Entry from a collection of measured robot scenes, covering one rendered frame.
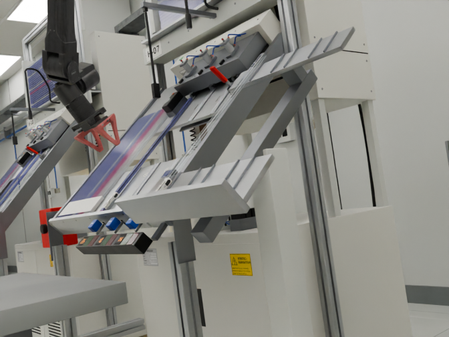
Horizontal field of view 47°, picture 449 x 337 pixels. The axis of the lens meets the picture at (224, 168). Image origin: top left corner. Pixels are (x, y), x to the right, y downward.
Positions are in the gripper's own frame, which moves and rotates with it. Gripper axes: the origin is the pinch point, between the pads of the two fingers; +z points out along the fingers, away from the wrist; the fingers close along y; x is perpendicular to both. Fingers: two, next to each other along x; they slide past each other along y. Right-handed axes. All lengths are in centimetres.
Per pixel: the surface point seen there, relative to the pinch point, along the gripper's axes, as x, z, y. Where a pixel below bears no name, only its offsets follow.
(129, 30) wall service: -240, -27, 280
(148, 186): -0.4, 14.9, -3.7
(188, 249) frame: 12.7, 26.5, -24.5
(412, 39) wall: -194, 63, 14
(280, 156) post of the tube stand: -2, 16, -51
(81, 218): 10.0, 14.9, 22.1
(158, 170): -6.5, 13.9, -2.7
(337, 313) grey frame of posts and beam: -14, 77, -24
